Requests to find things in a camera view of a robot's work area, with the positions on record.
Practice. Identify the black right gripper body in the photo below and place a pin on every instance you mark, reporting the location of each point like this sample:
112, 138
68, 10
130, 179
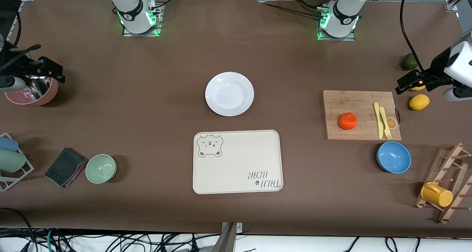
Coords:
17, 65

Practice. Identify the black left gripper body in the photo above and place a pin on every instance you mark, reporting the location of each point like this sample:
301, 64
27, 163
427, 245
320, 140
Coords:
437, 67

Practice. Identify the orange mandarin fruit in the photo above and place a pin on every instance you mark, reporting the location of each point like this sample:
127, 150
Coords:
348, 121

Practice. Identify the white round plate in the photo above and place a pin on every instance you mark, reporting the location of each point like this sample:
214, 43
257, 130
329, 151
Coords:
229, 94

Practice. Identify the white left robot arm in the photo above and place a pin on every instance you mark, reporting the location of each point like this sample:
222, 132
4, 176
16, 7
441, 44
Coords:
343, 12

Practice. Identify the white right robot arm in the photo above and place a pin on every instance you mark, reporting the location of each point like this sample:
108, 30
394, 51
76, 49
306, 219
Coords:
131, 9

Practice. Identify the yellow lemon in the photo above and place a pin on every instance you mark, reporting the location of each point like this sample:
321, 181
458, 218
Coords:
418, 88
419, 102

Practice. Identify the dark green avocado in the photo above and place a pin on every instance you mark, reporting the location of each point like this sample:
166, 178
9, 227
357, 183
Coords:
408, 62

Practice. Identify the metal scoop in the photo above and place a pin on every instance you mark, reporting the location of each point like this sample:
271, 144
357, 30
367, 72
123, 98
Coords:
38, 88

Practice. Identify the pink bowl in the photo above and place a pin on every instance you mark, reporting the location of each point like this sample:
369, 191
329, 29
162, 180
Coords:
46, 97

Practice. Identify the orange slice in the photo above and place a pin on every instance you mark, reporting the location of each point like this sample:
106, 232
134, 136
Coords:
392, 123

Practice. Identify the yellow plastic fork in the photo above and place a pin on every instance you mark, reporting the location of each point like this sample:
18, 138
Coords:
385, 121

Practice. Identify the yellow plastic knife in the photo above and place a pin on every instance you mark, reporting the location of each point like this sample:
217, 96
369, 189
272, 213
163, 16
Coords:
378, 121

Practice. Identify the bamboo cutting board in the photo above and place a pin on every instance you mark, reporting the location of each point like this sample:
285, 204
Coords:
350, 104

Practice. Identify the blue bowl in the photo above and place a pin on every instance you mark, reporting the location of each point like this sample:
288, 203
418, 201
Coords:
394, 157

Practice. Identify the light blue cup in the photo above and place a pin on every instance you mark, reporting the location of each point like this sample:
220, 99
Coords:
7, 144

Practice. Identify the wooden mug rack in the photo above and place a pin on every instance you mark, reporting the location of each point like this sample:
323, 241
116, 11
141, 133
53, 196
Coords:
450, 160

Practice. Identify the dark grey folded cloth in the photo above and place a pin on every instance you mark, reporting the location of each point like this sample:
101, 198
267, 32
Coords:
62, 167

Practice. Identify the pale green cup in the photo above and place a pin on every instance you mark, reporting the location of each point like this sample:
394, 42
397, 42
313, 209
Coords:
11, 160

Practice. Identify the pink folded cloth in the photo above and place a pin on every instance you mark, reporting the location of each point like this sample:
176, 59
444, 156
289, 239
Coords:
78, 174

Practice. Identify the pale green bowl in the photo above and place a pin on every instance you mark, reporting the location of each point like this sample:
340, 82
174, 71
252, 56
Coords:
100, 168

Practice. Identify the yellow mug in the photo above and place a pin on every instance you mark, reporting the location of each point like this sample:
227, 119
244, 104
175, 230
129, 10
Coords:
437, 195

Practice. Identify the cream tray with bear print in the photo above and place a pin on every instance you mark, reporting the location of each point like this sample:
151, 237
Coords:
236, 167

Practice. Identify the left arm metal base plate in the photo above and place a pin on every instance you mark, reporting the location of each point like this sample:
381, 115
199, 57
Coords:
350, 38

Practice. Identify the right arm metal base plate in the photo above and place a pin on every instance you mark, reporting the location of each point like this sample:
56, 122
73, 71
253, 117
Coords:
156, 23

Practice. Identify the aluminium profile post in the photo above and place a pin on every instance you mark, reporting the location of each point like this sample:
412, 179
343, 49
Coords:
229, 239

